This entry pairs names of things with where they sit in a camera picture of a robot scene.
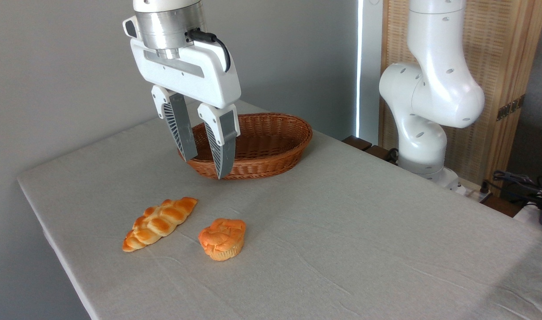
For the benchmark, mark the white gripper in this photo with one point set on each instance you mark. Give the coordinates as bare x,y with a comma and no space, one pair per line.
186,75

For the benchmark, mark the braided golden bread loaf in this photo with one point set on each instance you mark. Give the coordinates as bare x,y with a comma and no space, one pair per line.
157,224

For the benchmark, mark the brown wicker oval basket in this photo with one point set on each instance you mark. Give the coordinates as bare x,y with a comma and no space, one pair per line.
271,164

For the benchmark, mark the orange muffin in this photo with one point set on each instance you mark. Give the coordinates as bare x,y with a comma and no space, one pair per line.
222,240

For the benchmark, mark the dark brown wooden board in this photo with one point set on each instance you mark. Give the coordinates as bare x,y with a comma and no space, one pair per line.
357,142

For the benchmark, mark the beige tablecloth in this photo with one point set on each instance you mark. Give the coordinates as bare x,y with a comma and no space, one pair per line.
342,244

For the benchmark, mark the white power strip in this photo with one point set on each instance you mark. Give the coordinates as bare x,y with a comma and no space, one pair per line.
471,191

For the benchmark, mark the metal screen hinge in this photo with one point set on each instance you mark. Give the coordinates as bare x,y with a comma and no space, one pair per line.
511,107

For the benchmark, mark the white vertical door frame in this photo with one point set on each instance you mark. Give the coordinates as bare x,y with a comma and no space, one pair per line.
371,66

